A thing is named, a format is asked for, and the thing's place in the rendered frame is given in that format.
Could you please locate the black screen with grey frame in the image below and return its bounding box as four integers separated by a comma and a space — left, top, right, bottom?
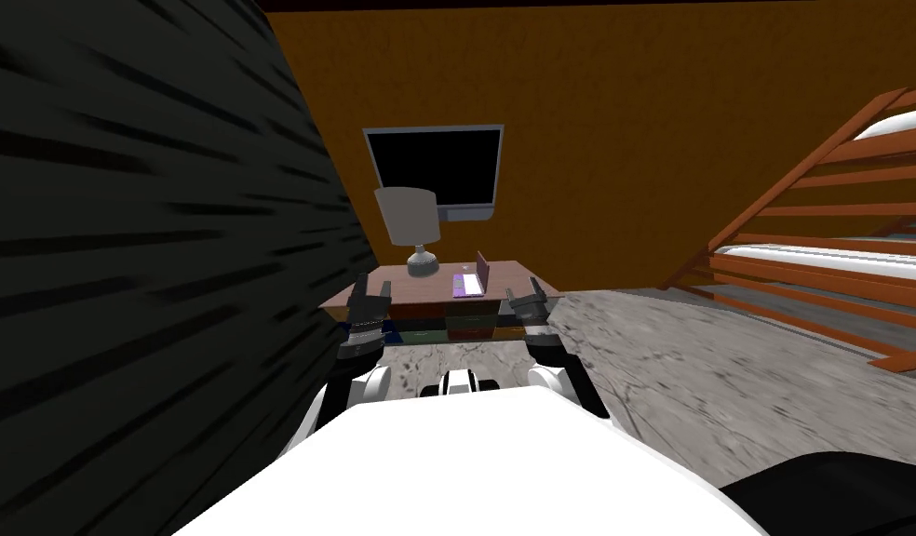
361, 124, 506, 224

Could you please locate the orange wooden bunk bed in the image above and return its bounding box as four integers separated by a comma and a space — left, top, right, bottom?
657, 85, 916, 374

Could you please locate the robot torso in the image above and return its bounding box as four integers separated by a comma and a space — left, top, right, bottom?
170, 368, 772, 536

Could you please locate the purple laptop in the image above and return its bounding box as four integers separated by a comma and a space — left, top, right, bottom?
451, 250, 492, 300

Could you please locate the brown desk with coloured drawers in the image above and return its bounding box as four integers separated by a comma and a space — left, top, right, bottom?
319, 260, 561, 344

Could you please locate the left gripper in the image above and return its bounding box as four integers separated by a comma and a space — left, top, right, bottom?
343, 273, 393, 338

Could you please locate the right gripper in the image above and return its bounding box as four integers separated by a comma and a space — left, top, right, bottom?
505, 275, 553, 329

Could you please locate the grey table lamp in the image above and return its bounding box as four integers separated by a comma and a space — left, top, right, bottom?
372, 185, 441, 279

